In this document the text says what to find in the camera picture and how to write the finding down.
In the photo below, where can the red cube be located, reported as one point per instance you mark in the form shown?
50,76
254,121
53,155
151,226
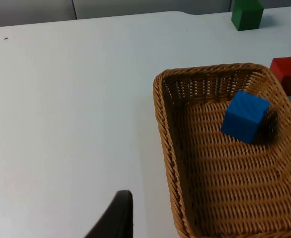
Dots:
288,74

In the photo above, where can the green cube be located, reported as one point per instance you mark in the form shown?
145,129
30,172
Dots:
247,15

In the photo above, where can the pale brown wicker basket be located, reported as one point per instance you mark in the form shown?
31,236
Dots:
225,183

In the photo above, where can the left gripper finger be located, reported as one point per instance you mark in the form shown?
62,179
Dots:
119,218

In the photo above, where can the blue cube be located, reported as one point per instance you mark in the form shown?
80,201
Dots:
244,116

